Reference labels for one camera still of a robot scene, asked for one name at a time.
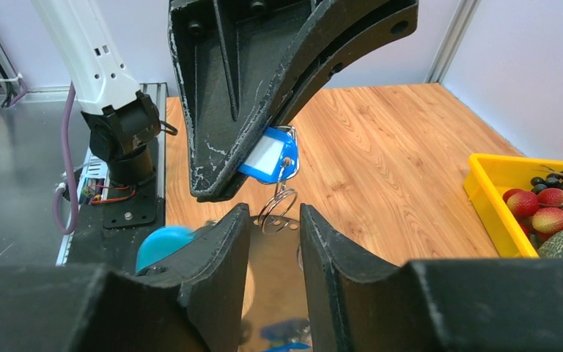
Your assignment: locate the yellow plastic tray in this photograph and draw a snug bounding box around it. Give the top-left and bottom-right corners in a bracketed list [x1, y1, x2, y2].
[463, 153, 563, 258]

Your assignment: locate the blue key tag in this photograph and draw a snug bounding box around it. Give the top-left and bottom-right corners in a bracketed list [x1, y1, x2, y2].
[238, 125, 300, 185]

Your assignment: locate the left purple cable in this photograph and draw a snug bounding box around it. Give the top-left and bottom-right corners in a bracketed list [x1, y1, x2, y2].
[52, 82, 79, 236]

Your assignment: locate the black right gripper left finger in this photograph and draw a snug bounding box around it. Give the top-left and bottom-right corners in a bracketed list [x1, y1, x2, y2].
[0, 203, 251, 351]

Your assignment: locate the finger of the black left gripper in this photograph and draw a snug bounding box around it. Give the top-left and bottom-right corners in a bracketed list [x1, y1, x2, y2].
[169, 0, 419, 202]

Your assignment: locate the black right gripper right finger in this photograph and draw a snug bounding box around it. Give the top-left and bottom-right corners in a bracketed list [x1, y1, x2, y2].
[300, 204, 563, 351]

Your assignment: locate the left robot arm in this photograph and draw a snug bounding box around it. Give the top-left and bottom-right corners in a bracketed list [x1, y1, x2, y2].
[34, 0, 419, 202]

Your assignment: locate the metal keyring plate blue handle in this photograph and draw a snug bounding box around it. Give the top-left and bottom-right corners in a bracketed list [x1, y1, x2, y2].
[134, 186, 312, 352]

